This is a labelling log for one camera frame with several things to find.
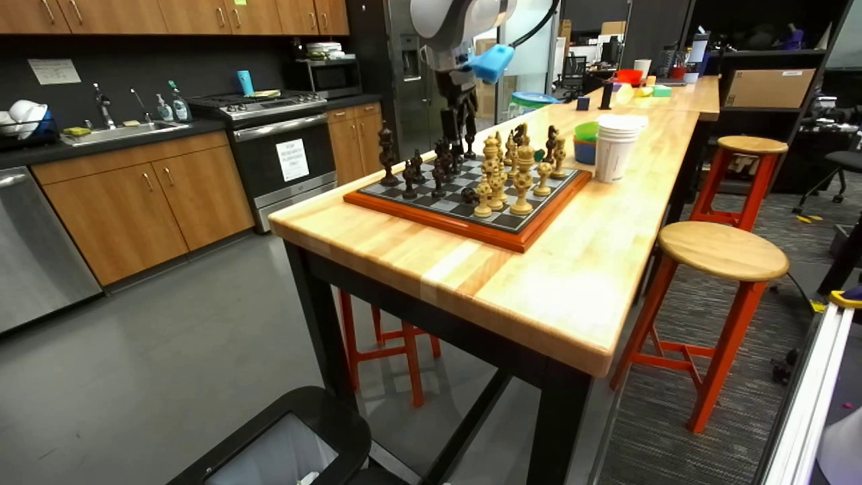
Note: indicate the kitchen sink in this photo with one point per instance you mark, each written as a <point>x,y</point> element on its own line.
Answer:
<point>85,136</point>

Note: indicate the stainless steel refrigerator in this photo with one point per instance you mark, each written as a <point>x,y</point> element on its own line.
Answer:
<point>395,68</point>

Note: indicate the stainless steel dishwasher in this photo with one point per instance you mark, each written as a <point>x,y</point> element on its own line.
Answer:
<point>41,267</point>

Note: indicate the black gripper blue mount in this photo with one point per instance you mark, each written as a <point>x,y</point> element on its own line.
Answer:
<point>456,73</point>

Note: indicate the black microwave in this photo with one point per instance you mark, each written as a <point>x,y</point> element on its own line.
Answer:
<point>324,76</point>

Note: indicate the wooden chess board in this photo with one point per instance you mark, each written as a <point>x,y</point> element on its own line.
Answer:
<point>450,205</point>

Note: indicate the orange stool under table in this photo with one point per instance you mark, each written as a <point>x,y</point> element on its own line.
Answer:
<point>403,340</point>

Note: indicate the green and blue bowl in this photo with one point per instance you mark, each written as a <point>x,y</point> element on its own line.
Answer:
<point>585,142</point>

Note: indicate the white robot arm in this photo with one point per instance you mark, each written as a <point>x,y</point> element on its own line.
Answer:
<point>449,30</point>

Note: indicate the near wooden orange stool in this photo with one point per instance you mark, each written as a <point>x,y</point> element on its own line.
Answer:
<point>701,305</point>

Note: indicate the far wooden orange stool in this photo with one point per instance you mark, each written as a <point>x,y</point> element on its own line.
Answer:
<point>744,157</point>

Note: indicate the wooden orange stool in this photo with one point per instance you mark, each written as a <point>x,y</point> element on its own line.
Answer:
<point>701,305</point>
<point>744,157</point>

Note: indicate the white paper cup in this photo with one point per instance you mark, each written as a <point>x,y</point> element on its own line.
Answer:
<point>615,142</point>

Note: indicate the butcher block table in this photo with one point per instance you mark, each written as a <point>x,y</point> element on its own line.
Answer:
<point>553,317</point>

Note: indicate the stainless steel oven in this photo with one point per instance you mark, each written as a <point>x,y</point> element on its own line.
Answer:
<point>281,147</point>

